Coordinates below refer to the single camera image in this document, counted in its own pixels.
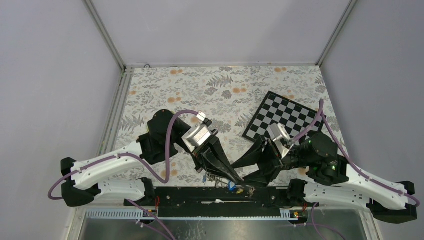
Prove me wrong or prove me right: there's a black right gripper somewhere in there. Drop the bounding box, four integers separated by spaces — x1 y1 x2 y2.
230 133 312 188

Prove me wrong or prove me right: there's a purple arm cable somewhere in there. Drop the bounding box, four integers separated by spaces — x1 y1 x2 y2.
47 109 206 240
288 99 420 213

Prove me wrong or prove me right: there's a black white chessboard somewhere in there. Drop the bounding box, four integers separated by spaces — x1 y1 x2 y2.
242 91 317 142

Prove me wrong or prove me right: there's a black front rail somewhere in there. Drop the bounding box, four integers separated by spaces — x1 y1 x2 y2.
135 186 308 208

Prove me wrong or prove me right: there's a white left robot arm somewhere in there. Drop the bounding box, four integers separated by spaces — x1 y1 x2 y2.
53 109 243 207

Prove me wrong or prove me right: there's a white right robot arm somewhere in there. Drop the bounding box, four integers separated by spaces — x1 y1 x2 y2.
232 123 418 224

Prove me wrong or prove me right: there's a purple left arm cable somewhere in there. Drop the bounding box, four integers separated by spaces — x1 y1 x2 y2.
47 109 206 240

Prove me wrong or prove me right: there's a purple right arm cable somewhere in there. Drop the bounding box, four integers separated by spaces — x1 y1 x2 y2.
288 99 420 213

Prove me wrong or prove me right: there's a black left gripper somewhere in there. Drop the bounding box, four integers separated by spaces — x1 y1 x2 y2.
174 129 241 184

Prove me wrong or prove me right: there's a blue key tag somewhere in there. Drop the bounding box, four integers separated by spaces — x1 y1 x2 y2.
228 182 236 191

